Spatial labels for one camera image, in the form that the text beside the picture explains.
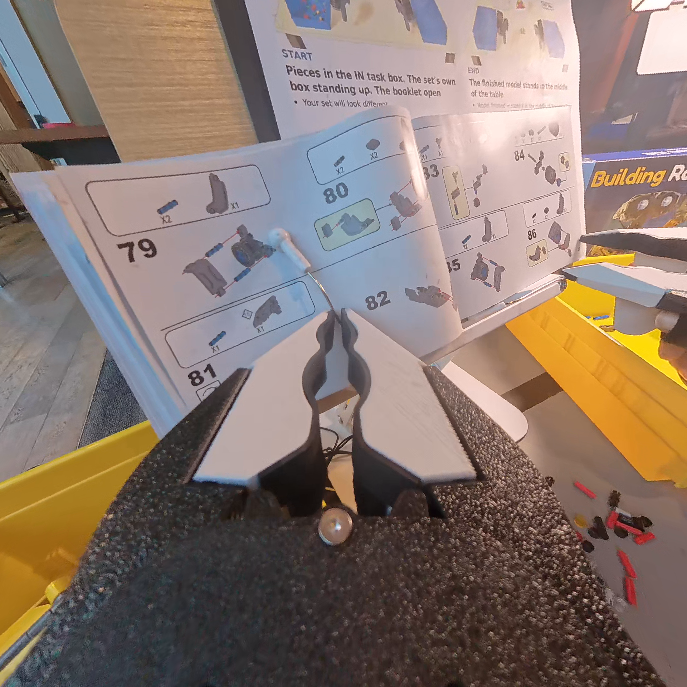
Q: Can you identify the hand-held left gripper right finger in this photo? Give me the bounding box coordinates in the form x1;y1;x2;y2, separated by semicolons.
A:
339;308;478;516

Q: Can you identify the blue robot kit box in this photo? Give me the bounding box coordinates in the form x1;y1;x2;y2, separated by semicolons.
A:
582;149;687;259

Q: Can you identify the white booklet stand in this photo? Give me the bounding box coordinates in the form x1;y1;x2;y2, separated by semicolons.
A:
54;0;569;516

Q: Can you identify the yellow plastic bin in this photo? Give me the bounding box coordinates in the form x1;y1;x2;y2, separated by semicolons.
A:
506;255;687;489
0;421;160;672

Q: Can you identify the person's right hand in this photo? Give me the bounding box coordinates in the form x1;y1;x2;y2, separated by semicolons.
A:
658;341;687;386

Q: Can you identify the black cable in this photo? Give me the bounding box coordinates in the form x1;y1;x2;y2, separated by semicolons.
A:
320;427;355;463

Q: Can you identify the printed task sheet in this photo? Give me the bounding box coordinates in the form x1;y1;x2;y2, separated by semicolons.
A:
244;0;586;162

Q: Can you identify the dark wooden side table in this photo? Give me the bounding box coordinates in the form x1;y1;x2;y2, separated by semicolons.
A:
0;125;120;166

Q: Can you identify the white flat panel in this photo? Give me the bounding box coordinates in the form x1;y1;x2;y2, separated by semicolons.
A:
632;0;687;76

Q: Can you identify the pile of small brick parts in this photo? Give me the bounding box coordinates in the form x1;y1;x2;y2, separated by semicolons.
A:
573;479;657;608

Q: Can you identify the instruction booklet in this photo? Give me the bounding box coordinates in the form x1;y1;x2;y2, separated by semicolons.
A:
11;104;586;438

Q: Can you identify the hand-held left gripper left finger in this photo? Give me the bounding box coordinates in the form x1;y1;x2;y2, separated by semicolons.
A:
192;310;339;516

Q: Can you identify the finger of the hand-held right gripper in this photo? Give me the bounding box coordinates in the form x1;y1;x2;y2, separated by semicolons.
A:
562;257;687;315
579;227;687;266

